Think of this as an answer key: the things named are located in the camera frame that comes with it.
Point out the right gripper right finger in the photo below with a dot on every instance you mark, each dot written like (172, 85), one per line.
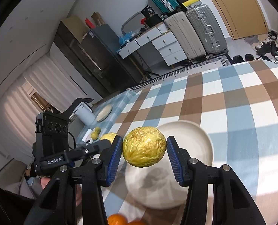
(178, 159)

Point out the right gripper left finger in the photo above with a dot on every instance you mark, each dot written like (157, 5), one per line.
(111, 158)

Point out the checkered tablecloth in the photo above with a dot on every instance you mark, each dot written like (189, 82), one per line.
(227, 115)

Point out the small orange mandarin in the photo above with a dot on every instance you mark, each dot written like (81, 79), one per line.
(137, 222)

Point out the person's left hand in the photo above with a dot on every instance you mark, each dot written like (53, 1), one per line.
(44, 180)

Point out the wrinkled yellow passion fruit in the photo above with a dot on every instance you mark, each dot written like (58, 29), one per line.
(144, 147)

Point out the white kettle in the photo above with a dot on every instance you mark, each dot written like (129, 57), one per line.
(84, 113)

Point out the green lime pair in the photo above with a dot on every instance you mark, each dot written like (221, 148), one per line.
(95, 133)

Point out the dark grey refrigerator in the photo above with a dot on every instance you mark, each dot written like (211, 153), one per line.
(100, 45)

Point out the white drawer desk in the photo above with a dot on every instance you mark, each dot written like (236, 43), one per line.
(163, 41)

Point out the smooth yellow passion fruit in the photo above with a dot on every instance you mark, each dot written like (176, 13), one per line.
(108, 136)

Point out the beige suitcase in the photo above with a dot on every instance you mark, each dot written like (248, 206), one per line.
(186, 35)

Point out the wooden door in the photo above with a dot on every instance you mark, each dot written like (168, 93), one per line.
(242, 18)

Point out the small beige side plate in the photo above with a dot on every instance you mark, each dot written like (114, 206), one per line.
(104, 113)

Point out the large orange mandarin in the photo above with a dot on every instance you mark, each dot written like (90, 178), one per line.
(117, 219)

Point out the grey aluminium suitcase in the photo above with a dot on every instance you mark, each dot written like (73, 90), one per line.
(208, 30)

